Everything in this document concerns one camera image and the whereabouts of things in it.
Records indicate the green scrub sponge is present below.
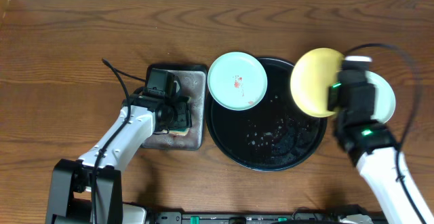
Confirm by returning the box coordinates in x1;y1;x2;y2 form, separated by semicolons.
169;96;193;137

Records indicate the yellow plate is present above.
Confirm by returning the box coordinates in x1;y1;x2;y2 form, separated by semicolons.
290;48;344;117

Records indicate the mint green plate with stain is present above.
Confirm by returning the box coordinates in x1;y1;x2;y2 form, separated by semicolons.
207;52;268;111

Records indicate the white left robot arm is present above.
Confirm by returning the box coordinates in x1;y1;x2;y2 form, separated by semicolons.
45;94;192;223

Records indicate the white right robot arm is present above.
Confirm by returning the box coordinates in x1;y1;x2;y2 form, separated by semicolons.
329;70;433;223

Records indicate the black rectangular tray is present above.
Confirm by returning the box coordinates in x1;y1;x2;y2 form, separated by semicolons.
142;63;207;151

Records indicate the round black serving tray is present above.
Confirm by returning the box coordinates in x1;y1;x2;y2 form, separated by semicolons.
205;57;327;172

